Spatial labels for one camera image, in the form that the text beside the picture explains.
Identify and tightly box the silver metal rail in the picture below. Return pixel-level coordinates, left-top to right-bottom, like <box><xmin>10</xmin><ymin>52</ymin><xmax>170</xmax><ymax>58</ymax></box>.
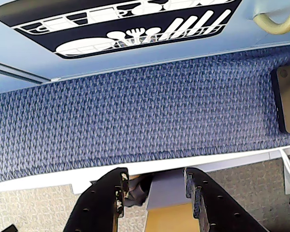
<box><xmin>0</xmin><ymin>59</ymin><xmax>61</xmax><ymax>85</ymax></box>

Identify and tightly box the yellow wooden board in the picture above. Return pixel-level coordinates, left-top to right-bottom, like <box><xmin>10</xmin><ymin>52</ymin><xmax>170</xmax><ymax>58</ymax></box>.
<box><xmin>144</xmin><ymin>202</ymin><xmax>201</xmax><ymax>232</ymax></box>

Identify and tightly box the small black object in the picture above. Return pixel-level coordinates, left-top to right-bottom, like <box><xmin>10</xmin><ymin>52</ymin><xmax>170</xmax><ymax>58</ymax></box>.
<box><xmin>0</xmin><ymin>224</ymin><xmax>18</xmax><ymax>232</ymax></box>

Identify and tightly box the grey box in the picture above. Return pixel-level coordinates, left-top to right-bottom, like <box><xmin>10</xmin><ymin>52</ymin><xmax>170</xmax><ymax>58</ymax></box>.
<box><xmin>146</xmin><ymin>169</ymin><xmax>193</xmax><ymax>211</ymax></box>

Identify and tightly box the blue woven mat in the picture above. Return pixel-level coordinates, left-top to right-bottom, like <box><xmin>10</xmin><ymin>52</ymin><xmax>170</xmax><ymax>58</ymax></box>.
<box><xmin>0</xmin><ymin>45</ymin><xmax>290</xmax><ymax>185</ymax></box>

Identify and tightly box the black white dish rack sticker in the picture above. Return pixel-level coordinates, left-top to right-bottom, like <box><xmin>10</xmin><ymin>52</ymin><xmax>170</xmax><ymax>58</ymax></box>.
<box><xmin>0</xmin><ymin>0</ymin><xmax>244</xmax><ymax>59</ymax></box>

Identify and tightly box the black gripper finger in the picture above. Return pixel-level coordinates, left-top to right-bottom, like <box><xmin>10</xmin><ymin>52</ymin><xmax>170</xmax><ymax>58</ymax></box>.
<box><xmin>62</xmin><ymin>167</ymin><xmax>131</xmax><ymax>232</ymax></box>
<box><xmin>183</xmin><ymin>167</ymin><xmax>269</xmax><ymax>232</ymax></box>

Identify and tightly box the white cable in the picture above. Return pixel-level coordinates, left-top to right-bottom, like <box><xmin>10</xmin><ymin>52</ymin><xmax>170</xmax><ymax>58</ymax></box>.
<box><xmin>279</xmin><ymin>148</ymin><xmax>290</xmax><ymax>195</ymax></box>

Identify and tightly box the beige curved handle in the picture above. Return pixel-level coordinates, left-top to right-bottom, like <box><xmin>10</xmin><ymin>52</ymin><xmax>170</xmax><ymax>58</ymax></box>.
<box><xmin>253</xmin><ymin>0</ymin><xmax>290</xmax><ymax>35</ymax></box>

